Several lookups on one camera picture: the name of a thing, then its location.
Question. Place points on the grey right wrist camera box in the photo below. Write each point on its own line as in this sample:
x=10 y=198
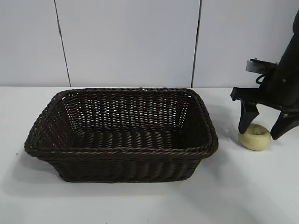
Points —
x=259 y=66

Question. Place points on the pale yellow egg yolk pastry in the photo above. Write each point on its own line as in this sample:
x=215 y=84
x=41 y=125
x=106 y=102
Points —
x=255 y=142

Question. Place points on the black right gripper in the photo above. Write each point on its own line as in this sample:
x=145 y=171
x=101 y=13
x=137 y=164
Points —
x=285 y=98

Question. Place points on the dark brown wicker basket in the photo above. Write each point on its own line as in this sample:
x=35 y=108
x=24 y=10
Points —
x=130 y=154

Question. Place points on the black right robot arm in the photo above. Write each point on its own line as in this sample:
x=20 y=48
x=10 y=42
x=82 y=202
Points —
x=292 y=42

